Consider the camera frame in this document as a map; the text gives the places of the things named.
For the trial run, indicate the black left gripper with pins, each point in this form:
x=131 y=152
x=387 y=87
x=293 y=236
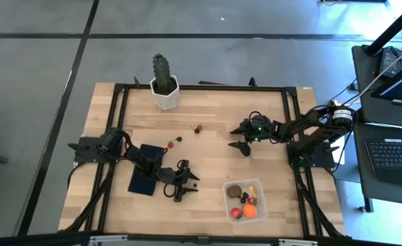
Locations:
x=173 y=176

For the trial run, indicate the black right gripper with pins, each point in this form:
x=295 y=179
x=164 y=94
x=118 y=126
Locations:
x=257 y=130

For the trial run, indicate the red toy strawberry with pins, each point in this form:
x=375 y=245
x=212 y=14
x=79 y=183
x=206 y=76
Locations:
x=170 y=145

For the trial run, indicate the brown toy kiwi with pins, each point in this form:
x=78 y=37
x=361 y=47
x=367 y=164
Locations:
x=234 y=191

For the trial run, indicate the dark toy plum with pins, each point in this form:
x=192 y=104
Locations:
x=245 y=195

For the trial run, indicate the red toy apple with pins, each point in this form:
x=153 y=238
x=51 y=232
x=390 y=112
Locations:
x=235 y=213

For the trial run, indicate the red strawberry large green leaf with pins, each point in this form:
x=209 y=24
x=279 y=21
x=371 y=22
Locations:
x=251 y=201

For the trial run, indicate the orange toy fruit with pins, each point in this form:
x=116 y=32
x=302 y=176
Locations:
x=250 y=211

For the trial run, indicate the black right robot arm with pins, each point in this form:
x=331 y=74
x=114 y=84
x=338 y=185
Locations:
x=306 y=124

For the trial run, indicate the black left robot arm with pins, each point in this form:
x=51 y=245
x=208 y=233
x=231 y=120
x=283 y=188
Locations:
x=108 y=141

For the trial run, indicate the clear plastic tupperware container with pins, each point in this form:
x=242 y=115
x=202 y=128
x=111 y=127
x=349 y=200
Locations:
x=262 y=218

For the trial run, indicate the dark blue cloth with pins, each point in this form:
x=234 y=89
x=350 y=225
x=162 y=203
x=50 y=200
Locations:
x=141 y=186

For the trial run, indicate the black crossbeam silver brackets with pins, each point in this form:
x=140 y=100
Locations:
x=200 y=240

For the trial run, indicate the white plant pot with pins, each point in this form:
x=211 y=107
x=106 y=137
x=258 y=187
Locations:
x=166 y=102

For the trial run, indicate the yellow power plug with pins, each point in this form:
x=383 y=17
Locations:
x=337 y=102

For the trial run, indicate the tall green cactus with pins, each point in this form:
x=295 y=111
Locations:
x=161 y=71

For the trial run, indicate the black computer keyboard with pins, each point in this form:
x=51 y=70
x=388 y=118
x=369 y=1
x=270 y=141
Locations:
x=391 y=160

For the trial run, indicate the black power adapter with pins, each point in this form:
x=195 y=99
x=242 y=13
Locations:
x=388 y=61

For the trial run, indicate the black diagonal pole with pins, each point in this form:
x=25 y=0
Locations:
x=391 y=29

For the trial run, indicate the black aluminium table frame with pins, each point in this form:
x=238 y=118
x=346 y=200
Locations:
x=204 y=87

